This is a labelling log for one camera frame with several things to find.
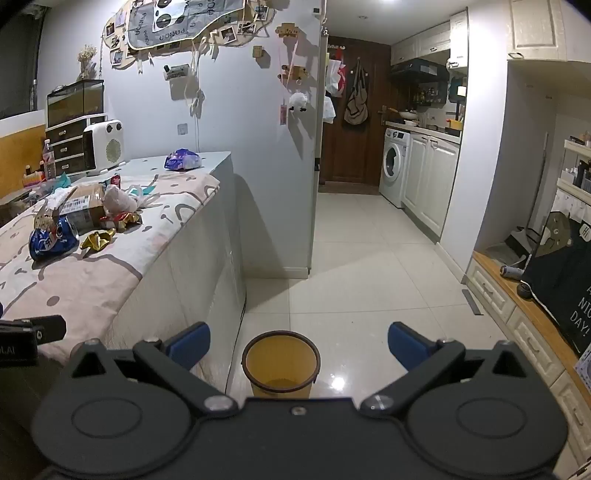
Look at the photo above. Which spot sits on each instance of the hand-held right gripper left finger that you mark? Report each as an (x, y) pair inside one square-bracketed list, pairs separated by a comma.
[(188, 345)]

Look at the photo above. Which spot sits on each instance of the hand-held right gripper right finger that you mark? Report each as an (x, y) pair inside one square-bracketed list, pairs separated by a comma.
[(407, 345)]

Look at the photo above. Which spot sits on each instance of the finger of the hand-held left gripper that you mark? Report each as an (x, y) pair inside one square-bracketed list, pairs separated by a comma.
[(32, 328)]

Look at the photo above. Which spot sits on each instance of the blue snack bag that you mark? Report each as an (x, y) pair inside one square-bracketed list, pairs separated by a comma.
[(51, 242)]

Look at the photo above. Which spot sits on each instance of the yellow waste bin brown rim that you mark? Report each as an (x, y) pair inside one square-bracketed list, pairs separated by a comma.
[(281, 364)]

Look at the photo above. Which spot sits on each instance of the blue teal plastic bag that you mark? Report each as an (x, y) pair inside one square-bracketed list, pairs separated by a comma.
[(62, 181)]

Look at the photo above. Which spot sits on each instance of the clear plastic bottle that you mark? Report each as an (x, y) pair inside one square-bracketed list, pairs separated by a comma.
[(49, 161)]

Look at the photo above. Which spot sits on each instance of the pink printed blanket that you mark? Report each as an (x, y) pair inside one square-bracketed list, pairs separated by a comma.
[(69, 281)]

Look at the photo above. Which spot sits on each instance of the white bed base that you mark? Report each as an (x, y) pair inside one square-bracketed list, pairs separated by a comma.
[(198, 267)]

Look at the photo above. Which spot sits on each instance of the wooden bench with drawers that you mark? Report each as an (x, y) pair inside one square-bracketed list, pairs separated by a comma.
[(521, 332)]

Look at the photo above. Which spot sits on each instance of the grey cylinder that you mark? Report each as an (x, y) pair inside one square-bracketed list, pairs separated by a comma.
[(511, 272)]

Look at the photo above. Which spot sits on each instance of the cardboard box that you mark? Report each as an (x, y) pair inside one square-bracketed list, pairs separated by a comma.
[(85, 203)]

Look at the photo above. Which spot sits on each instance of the red gold foil wrapper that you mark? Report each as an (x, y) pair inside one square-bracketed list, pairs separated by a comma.
[(124, 219)]

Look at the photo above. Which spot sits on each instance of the white plastic bag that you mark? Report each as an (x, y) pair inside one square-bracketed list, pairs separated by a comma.
[(145, 196)]

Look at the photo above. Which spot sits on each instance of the pink plastic bag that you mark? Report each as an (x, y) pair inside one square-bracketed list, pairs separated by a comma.
[(117, 198)]

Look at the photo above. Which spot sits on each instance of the white kitchen base cabinets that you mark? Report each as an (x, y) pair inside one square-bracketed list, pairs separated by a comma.
[(429, 184)]

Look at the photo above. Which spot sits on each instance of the small red can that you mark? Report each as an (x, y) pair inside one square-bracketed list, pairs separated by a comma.
[(116, 181)]

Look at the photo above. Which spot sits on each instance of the black printed cloth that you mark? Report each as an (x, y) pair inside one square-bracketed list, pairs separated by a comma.
[(563, 277)]

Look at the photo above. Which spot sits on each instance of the white washing machine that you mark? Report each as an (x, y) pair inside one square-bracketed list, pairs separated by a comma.
[(393, 166)]

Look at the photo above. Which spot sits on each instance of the purple snack bag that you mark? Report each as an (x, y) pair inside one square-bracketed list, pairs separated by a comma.
[(182, 160)]

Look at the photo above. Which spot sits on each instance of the dark drawer cabinet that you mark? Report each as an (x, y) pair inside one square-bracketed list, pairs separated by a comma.
[(69, 145)]

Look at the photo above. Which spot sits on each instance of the white heater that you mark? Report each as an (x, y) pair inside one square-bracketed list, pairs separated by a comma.
[(104, 147)]

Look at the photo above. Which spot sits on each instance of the brown wooden door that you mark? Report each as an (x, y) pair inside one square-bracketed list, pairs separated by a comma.
[(369, 152)]

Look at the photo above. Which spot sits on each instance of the glass tank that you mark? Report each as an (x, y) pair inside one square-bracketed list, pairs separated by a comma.
[(76, 101)]

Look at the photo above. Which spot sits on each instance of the white shelf rack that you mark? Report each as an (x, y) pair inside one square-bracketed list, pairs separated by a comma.
[(577, 180)]

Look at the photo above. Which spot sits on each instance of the hanging brown bag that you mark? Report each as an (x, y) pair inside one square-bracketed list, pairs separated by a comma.
[(356, 104)]

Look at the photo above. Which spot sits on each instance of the white plush toy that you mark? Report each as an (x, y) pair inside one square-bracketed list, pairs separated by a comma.
[(298, 102)]

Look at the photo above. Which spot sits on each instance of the hanging white red bags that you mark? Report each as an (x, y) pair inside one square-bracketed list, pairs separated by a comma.
[(335, 87)]

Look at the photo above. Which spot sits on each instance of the dark range hood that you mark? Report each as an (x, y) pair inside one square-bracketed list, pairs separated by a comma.
[(418, 69)]

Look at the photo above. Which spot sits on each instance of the dried flower bunch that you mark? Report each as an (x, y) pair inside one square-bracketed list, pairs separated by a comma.
[(87, 57)]

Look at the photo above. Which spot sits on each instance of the white upper kitchen cabinets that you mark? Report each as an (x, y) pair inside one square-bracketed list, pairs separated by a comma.
[(429, 39)]

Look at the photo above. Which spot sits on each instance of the white upper cabinet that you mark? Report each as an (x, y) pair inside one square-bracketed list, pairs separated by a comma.
[(542, 27)]

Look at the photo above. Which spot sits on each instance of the wall socket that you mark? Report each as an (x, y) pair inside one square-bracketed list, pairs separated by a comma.
[(183, 129)]

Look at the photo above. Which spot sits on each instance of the wall mounted holder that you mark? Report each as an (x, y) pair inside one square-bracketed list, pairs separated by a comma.
[(176, 72)]

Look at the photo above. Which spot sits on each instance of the wooden wall shelf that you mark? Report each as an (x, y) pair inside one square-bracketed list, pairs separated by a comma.
[(295, 73), (286, 31)]

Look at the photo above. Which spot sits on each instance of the small wooden wall box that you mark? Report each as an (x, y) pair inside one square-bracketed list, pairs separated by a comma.
[(258, 51)]

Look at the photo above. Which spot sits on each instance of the wall photo collage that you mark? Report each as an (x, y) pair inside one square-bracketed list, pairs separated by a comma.
[(184, 21)]

